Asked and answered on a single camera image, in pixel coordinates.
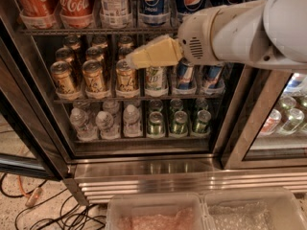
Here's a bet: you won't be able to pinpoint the green can front right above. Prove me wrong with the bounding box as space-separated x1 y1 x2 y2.
192 110 211 134

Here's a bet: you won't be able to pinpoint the gold lacroix can front middle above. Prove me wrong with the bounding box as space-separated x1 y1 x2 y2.
82 59 107 93

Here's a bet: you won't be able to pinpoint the water bottle right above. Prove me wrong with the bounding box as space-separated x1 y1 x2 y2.
123 104 142 137

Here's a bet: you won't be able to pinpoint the stainless steel drinks fridge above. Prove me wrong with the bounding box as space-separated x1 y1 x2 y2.
0 0 307 205

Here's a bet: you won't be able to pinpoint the red bull can left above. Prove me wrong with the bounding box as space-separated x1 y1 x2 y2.
177 58 195 90

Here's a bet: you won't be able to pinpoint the water bottle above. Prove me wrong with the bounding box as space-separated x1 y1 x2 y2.
123 104 142 137
70 107 97 141
95 111 120 140

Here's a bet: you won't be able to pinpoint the gold lacroix can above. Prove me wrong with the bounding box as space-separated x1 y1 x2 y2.
82 59 107 93
115 59 138 92
50 61 77 94

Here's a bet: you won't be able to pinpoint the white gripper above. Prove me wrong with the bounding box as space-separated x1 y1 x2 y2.
126 6 223 69

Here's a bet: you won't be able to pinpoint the green can front left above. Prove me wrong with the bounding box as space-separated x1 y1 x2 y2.
147 111 165 137

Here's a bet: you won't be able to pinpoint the open glass fridge door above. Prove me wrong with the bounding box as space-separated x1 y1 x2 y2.
0 58 61 180

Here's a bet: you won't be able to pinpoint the water bottle left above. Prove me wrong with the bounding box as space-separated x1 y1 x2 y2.
70 107 97 141

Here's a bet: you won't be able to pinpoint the orange cable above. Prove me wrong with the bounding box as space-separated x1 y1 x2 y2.
17 175 43 208

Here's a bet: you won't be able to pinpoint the green white 7up can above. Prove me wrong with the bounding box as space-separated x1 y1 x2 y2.
145 67 166 90

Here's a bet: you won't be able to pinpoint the gold lacroix can front left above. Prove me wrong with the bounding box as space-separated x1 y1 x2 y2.
50 61 77 94

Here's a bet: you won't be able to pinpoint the clear bin bubble wrap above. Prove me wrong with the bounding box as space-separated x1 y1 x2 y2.
202 188 307 230

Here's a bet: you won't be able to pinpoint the black floor cables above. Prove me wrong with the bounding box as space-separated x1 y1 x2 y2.
0 172 108 230

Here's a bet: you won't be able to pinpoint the water bottle middle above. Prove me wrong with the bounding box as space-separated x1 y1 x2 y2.
95 111 120 140

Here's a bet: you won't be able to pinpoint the green can front middle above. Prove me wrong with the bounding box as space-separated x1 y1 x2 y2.
170 111 188 135

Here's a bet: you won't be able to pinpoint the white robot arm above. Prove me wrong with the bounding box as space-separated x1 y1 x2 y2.
126 0 307 73

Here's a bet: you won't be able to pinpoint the red bull can right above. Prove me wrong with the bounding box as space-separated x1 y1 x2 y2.
202 65 224 89

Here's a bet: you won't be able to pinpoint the clear bin pink contents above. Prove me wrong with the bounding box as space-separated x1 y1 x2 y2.
106 193 205 230

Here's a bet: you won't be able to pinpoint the red bull can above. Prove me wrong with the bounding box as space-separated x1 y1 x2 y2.
177 58 195 90
202 65 224 89

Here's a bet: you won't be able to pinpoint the red coca-cola can right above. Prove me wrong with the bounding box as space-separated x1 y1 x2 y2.
59 0 95 29

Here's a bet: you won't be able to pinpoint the gold lacroix can front right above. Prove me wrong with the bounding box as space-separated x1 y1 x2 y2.
115 59 138 92

